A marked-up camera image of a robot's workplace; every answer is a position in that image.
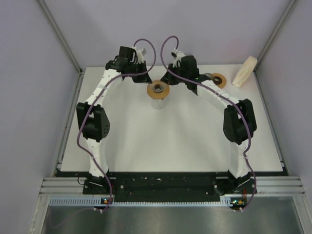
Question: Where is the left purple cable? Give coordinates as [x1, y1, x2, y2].
[76, 39, 157, 207]

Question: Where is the clear ribbed glass dripper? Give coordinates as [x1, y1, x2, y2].
[152, 83, 165, 94]

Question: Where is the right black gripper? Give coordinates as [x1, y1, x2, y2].
[161, 66, 187, 89]

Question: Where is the wooden dripper holder ring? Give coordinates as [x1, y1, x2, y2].
[146, 80, 171, 100]

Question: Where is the cream filter holder box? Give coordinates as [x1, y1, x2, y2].
[232, 56, 257, 88]

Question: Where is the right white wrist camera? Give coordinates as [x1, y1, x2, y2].
[171, 49, 185, 67]

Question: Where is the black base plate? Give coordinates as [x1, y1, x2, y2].
[83, 172, 257, 202]

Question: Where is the aluminium frame rail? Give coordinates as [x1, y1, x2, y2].
[39, 176, 306, 196]

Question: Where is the clear glass cup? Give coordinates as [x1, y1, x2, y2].
[151, 98, 166, 110]

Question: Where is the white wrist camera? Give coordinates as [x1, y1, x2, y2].
[171, 49, 185, 67]
[132, 46, 147, 64]

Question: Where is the wooden ring by grey dripper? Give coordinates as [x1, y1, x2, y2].
[212, 73, 227, 89]

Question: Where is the left corner aluminium post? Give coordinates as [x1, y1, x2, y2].
[35, 0, 82, 74]

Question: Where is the corner aluminium post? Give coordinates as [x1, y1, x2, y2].
[253, 0, 298, 72]
[35, 0, 82, 74]

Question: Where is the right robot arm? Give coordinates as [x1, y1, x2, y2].
[161, 50, 257, 194]

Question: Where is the right corner aluminium post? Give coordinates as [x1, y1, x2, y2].
[253, 0, 298, 72]

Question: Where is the grey slotted cable duct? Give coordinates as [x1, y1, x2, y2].
[49, 196, 244, 208]

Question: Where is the purple cable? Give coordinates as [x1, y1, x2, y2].
[159, 36, 257, 211]
[76, 39, 157, 207]

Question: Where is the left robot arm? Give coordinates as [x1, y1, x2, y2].
[76, 46, 152, 195]

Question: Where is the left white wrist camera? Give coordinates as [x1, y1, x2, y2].
[132, 46, 147, 64]

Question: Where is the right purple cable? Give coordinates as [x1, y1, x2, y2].
[159, 36, 257, 211]

